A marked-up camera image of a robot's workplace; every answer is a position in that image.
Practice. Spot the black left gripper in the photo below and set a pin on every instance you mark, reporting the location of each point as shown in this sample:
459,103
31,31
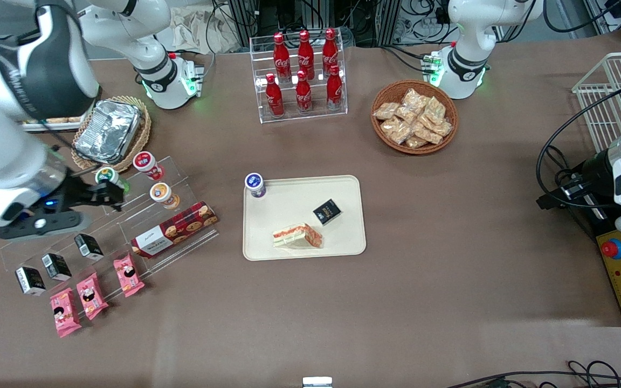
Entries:
594,169

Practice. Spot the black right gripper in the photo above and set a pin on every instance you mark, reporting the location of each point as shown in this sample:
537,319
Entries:
77,192

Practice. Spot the triangular sandwich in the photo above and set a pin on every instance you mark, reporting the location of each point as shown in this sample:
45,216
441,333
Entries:
294,236

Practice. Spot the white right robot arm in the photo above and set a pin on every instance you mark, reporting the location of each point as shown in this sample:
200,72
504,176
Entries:
19,145

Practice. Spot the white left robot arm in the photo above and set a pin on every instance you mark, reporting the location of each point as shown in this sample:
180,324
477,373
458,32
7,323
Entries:
469,59

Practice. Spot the oval wicker tray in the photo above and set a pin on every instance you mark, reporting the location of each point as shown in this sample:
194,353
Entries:
143,137

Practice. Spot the cream plastic tray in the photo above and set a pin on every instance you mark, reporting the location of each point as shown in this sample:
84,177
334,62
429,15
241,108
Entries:
289,207

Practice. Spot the green-lid yogurt cup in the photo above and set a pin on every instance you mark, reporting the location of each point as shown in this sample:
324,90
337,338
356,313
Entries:
104,173

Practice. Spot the clear acrylic stepped display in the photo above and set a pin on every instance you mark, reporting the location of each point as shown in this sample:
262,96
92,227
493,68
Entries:
143,215

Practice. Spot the red-lid yogurt cup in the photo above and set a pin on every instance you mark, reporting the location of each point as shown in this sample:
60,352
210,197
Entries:
144,160

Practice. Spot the orange-lid yogurt cup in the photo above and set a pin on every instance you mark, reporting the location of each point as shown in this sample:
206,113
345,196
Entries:
160,191

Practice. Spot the small black white-label box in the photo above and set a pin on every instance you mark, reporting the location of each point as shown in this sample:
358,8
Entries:
56,267
88,247
30,281

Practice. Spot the silver foil container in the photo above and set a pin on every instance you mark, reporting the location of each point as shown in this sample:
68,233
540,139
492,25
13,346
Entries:
111,132

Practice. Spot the red plaid cookie box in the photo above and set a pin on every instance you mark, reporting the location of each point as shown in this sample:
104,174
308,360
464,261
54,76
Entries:
173,229

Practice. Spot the red emergency stop button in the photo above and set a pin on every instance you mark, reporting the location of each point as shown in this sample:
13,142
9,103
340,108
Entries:
611,249

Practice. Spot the pink snack packet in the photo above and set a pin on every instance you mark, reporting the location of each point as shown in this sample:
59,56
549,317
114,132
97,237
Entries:
128,275
92,295
65,312

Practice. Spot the beige puffed snack bag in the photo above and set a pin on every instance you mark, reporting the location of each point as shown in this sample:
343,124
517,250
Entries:
60,120

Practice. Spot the white rectangular bin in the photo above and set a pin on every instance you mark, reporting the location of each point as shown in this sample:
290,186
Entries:
46,128

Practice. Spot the clear-wrapped cracker snack bag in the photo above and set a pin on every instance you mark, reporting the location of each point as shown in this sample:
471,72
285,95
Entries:
414,99
426,133
415,142
434,109
406,114
386,111
442,128
397,130

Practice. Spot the blue-lid yogurt cup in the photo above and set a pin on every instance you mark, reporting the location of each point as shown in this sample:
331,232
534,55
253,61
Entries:
255,183

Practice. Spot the clear acrylic bottle rack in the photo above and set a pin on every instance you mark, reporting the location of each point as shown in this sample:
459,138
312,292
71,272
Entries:
261,102

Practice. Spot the crumpled white plastic sheet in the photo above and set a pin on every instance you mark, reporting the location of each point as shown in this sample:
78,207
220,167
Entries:
192,29

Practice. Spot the red cola bottle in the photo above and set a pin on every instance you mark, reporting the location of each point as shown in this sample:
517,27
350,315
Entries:
281,51
274,97
335,89
305,48
303,94
330,47

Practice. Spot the round brown wicker basket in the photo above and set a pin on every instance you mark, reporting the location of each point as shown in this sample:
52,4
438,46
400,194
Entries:
380,97

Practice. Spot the small black box gold print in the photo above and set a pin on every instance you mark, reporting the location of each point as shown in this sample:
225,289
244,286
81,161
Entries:
327,212

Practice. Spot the aluminium frame rack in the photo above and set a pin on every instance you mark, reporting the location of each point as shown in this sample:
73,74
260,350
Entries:
243,16

